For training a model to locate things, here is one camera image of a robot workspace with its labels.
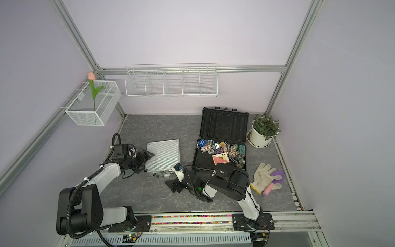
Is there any pile of poker chips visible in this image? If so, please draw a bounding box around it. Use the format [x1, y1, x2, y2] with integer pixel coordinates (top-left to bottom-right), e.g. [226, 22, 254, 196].
[192, 140, 246, 171]

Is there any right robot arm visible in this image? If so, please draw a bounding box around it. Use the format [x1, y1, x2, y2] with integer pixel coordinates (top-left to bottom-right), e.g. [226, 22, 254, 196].
[165, 163, 268, 232]

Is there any pink cylinder object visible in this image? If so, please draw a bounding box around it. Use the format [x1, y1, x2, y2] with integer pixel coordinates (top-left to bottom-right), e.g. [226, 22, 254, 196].
[262, 182, 274, 197]

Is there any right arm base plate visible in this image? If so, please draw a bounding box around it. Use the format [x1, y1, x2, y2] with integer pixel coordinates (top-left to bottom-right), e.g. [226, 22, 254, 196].
[232, 213, 275, 232]

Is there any silver aluminium poker case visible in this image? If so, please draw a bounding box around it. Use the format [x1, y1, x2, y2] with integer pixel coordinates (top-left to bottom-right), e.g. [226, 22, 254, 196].
[145, 139, 180, 178]

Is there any white mesh wall basket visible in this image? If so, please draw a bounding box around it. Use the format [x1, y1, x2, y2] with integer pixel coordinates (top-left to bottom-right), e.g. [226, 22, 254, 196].
[65, 80, 121, 126]

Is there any artificial pink tulip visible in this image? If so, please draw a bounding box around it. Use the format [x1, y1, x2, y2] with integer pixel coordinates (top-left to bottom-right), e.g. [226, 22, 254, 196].
[88, 72, 104, 111]

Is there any purple curved object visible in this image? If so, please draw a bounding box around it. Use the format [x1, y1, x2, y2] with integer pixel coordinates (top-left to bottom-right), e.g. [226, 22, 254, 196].
[271, 170, 286, 184]

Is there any blue small blind button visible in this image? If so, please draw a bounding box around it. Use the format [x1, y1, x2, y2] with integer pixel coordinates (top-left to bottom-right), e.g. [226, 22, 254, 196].
[197, 139, 207, 147]

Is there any white work glove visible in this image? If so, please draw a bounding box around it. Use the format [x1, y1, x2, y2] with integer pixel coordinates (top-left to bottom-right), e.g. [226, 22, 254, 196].
[250, 163, 282, 195]

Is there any pink playing card box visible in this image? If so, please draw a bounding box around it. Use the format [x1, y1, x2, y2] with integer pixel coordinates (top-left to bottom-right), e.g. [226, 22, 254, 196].
[212, 153, 230, 166]

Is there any aluminium front rail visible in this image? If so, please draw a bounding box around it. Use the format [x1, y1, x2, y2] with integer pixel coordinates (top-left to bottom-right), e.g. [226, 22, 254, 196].
[135, 211, 322, 234]

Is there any dark grey poker case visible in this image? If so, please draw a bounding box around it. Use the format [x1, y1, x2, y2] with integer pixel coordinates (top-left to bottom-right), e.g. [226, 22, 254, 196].
[191, 108, 250, 173]

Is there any white wire wall shelf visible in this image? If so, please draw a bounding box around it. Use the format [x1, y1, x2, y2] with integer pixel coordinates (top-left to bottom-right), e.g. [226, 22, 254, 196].
[125, 63, 219, 97]

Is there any potted green plant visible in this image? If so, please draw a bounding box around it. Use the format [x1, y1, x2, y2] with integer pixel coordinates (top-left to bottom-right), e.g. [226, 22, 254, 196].
[247, 113, 281, 149]

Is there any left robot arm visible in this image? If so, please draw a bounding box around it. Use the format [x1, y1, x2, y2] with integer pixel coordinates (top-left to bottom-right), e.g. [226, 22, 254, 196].
[56, 133, 155, 240]

